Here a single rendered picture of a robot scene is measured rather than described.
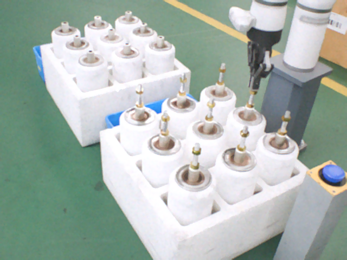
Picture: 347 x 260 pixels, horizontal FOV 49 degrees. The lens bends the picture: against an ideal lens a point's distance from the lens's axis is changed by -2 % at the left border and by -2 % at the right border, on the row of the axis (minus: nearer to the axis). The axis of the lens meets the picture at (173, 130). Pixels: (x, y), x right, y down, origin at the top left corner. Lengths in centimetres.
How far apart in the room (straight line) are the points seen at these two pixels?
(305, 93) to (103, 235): 67
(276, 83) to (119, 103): 47
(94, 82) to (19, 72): 58
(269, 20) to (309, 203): 37
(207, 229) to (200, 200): 7
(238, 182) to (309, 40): 45
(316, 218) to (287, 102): 45
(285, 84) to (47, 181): 72
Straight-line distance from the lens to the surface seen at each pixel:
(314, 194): 78
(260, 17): 83
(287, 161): 90
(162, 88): 126
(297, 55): 111
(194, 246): 83
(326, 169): 77
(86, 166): 119
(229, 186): 84
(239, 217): 85
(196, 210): 79
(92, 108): 118
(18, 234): 105
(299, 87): 113
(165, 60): 126
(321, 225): 81
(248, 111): 96
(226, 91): 107
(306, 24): 108
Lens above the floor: 80
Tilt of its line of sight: 38 degrees down
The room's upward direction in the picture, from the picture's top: 4 degrees clockwise
